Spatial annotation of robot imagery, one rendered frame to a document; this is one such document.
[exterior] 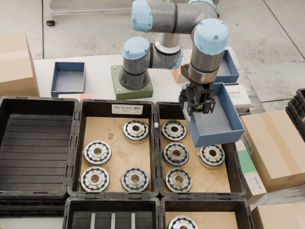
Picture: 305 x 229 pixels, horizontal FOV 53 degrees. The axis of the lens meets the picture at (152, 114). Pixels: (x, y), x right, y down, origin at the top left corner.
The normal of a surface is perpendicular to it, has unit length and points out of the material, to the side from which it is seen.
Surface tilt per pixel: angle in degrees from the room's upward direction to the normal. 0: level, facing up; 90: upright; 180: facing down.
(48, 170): 0
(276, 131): 0
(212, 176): 0
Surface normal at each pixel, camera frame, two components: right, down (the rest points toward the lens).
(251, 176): 0.11, -0.59
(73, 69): 0.08, 0.81
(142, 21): 0.04, 0.61
